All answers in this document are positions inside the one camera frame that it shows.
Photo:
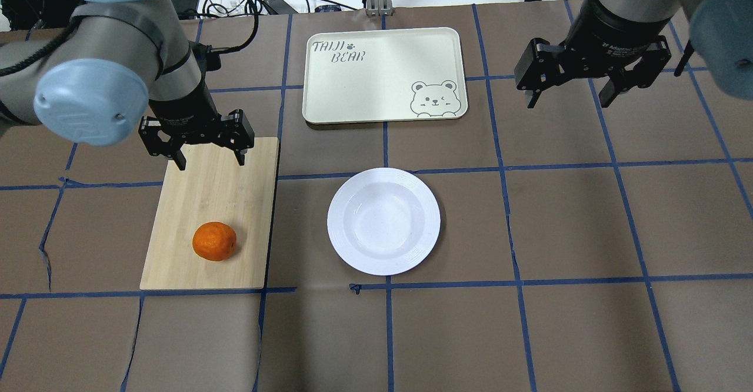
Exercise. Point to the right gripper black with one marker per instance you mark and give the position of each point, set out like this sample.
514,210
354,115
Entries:
612,39

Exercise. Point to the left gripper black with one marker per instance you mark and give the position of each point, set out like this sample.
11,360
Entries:
183,116

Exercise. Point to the orange fruit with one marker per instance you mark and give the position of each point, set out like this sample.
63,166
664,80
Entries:
214,241

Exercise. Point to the white round plate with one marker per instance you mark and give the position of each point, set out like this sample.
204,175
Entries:
384,221

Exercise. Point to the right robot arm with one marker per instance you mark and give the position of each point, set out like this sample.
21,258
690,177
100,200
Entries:
621,40

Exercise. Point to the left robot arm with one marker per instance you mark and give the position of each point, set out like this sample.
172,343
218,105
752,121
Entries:
120,66

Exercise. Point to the cream bear tray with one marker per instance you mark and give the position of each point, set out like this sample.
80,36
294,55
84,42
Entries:
382,76

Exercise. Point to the bamboo cutting board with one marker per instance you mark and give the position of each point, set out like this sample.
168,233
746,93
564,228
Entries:
213,187

